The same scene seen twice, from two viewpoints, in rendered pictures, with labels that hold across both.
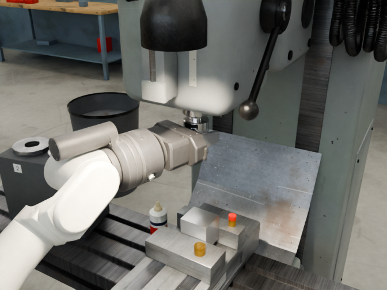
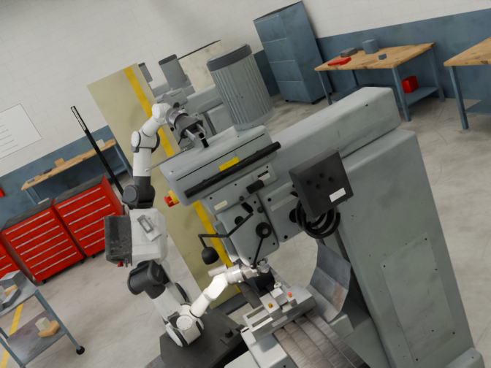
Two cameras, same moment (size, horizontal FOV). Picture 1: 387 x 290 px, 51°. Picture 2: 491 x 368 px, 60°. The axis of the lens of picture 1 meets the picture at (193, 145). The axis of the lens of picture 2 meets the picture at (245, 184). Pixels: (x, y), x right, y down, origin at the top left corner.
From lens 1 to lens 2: 1.69 m
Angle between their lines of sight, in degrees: 44
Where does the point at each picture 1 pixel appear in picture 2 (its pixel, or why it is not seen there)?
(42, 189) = not seen: hidden behind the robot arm
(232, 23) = (239, 243)
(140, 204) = not seen: hidden behind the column
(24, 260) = (203, 304)
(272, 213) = (336, 289)
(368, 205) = not seen: outside the picture
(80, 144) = (215, 272)
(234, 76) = (247, 255)
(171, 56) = (231, 249)
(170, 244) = (265, 301)
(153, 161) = (237, 277)
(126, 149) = (229, 274)
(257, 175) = (332, 269)
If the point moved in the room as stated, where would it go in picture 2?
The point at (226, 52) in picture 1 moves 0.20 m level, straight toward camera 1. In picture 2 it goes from (240, 250) to (210, 279)
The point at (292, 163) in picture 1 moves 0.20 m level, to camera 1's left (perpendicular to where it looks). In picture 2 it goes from (343, 266) to (310, 262)
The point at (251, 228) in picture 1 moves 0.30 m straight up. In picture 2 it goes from (305, 298) to (283, 250)
